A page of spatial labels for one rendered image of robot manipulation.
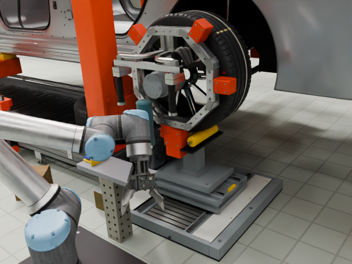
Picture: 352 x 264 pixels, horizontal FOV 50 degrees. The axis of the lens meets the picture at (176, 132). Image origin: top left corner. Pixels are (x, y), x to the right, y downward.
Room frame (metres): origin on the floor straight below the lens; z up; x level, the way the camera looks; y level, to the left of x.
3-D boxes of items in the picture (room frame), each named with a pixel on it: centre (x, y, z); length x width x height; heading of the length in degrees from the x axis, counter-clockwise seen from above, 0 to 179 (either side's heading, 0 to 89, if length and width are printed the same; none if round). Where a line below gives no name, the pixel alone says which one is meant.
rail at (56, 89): (3.66, 0.91, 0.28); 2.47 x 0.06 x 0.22; 52
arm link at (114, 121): (1.26, 0.25, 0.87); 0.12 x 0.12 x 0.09; 5
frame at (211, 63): (2.00, 0.00, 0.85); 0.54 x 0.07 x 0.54; 52
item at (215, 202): (2.12, -0.13, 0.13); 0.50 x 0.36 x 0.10; 52
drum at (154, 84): (1.94, 0.04, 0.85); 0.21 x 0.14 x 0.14; 142
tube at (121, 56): (1.96, 0.15, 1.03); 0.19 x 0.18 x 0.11; 142
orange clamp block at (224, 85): (1.81, -0.25, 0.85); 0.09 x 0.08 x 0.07; 52
